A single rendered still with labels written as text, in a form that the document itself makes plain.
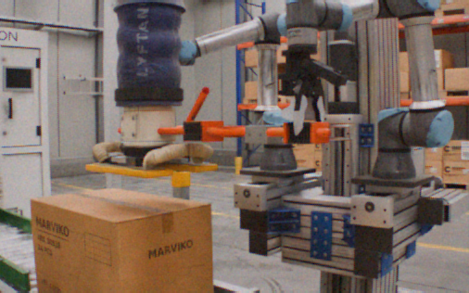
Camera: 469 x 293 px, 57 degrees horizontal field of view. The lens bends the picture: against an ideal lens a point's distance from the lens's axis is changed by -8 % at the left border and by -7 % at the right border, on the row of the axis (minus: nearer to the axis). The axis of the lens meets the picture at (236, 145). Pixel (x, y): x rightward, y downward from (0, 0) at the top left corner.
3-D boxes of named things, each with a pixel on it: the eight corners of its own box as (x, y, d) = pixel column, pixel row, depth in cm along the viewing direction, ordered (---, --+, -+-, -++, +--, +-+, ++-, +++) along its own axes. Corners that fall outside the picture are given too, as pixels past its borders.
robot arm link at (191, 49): (298, 30, 179) (182, 67, 169) (289, 34, 190) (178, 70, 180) (288, 3, 178) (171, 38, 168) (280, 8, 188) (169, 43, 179)
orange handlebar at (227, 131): (98, 135, 164) (97, 125, 164) (161, 133, 187) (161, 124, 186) (323, 141, 103) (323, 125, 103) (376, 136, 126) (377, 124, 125)
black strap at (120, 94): (101, 102, 147) (101, 90, 147) (156, 103, 164) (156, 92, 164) (142, 98, 132) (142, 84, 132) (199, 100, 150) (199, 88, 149)
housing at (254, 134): (244, 143, 118) (244, 125, 118) (260, 142, 123) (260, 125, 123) (265, 144, 113) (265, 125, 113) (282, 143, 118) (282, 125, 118)
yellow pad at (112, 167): (85, 170, 150) (84, 155, 149) (109, 168, 157) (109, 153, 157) (146, 179, 127) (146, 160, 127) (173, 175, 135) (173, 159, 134)
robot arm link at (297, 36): (323, 31, 109) (305, 25, 103) (323, 49, 110) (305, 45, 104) (297, 34, 114) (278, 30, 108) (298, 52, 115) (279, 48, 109)
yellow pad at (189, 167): (131, 166, 164) (130, 152, 164) (152, 164, 171) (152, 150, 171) (196, 172, 141) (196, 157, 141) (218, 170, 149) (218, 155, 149)
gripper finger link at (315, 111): (309, 129, 118) (300, 95, 115) (328, 129, 114) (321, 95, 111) (302, 133, 116) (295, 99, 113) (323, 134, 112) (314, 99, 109)
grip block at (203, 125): (181, 142, 131) (181, 121, 131) (205, 140, 139) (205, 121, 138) (201, 142, 126) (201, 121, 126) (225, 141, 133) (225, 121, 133)
